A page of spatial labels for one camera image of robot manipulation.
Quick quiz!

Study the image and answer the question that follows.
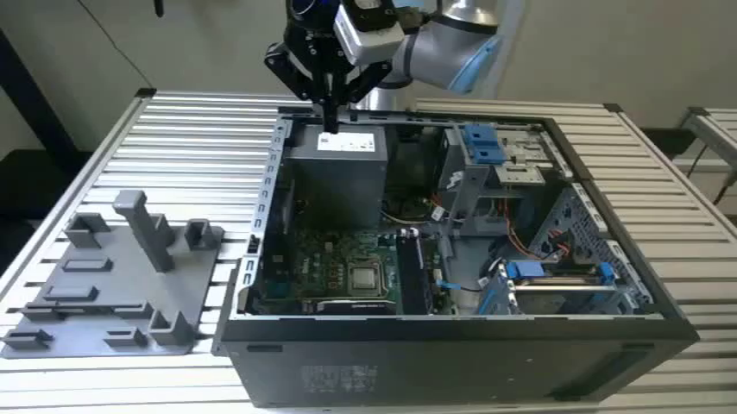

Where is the green motherboard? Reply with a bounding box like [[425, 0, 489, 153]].
[[255, 228, 462, 316]]

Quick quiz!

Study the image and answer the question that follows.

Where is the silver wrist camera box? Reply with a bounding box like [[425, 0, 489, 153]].
[[331, 0, 406, 66]]

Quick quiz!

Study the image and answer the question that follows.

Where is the orange wire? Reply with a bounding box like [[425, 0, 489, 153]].
[[498, 196, 546, 260]]

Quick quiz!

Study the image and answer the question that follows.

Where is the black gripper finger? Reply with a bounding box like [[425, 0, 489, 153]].
[[331, 62, 395, 133], [265, 41, 334, 133]]

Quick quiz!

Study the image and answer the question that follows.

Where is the grey plastic parts rack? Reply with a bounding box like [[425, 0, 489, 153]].
[[0, 189, 241, 361]]

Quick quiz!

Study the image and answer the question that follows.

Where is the grey metal drive cage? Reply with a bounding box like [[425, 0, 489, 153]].
[[437, 124, 569, 238]]

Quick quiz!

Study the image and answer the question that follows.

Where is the hard disk in blue carrier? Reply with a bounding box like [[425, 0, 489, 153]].
[[481, 258, 629, 316]]

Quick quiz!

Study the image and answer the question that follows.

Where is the black metal stand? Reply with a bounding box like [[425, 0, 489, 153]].
[[0, 28, 80, 156]]

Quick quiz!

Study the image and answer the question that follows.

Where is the black graphics card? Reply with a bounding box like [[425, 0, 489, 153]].
[[314, 298, 399, 316]]

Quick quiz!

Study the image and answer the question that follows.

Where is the silver CPU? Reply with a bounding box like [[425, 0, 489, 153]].
[[351, 267, 381, 289]]

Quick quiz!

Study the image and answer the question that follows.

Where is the black open PC case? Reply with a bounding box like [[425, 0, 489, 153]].
[[212, 103, 701, 409]]

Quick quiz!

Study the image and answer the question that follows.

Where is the blue plastic drive latch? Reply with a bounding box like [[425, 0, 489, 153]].
[[463, 124, 497, 146], [471, 144, 502, 166]]

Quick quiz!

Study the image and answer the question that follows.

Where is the metal CPU socket cover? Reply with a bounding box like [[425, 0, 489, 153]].
[[343, 256, 389, 298]]

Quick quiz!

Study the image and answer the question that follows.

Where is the grey power supply unit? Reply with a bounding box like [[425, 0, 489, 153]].
[[281, 123, 390, 232]]

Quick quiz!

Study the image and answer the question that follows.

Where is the metal slat side table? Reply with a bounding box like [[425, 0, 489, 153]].
[[673, 105, 737, 191]]

